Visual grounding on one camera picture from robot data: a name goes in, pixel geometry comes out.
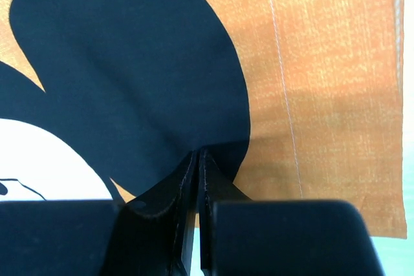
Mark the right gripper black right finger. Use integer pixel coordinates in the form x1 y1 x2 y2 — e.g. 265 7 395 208
199 149 384 275

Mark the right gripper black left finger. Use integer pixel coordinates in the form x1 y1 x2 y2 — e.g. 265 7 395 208
1 152 198 275

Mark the yellow cartoon cloth napkin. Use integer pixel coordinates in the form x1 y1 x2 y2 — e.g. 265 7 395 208
1 0 408 238

